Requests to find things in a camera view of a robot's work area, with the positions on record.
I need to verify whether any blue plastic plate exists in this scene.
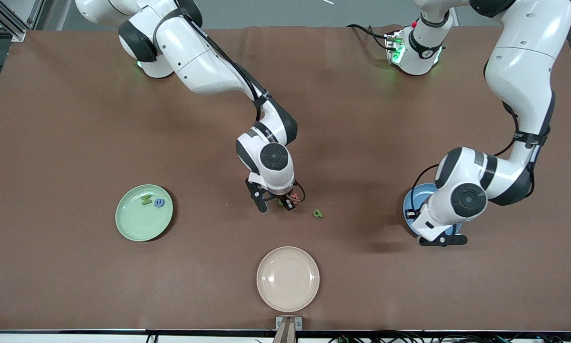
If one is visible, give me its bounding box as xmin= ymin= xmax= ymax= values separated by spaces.
xmin=403 ymin=183 xmax=462 ymax=236

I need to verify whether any beige plastic plate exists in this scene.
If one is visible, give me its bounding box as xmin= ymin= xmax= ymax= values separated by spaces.
xmin=256 ymin=246 xmax=320 ymax=313

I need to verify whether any green plastic plate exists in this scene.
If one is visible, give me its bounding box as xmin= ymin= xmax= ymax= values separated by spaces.
xmin=115 ymin=184 xmax=174 ymax=242

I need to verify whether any brown table mat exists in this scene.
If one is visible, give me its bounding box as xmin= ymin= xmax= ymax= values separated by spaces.
xmin=0 ymin=25 xmax=571 ymax=332

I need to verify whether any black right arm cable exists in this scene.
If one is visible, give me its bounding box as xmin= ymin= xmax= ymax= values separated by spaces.
xmin=190 ymin=14 xmax=306 ymax=204

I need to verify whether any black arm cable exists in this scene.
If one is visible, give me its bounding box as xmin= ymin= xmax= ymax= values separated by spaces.
xmin=409 ymin=100 xmax=521 ymax=210
xmin=190 ymin=14 xmax=306 ymax=204

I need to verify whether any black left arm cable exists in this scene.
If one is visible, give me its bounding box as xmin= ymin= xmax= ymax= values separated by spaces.
xmin=409 ymin=100 xmax=521 ymax=210

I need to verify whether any black cable bundle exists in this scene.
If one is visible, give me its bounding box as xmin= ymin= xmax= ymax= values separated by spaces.
xmin=328 ymin=331 xmax=571 ymax=343

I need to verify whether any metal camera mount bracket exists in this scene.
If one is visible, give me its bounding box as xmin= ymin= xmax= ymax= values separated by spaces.
xmin=275 ymin=316 xmax=303 ymax=343

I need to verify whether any black base cable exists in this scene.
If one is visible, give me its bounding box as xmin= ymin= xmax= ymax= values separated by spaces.
xmin=346 ymin=24 xmax=391 ymax=49

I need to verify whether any aluminium frame extrusion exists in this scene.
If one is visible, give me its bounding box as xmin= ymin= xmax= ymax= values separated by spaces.
xmin=0 ymin=0 xmax=43 ymax=41

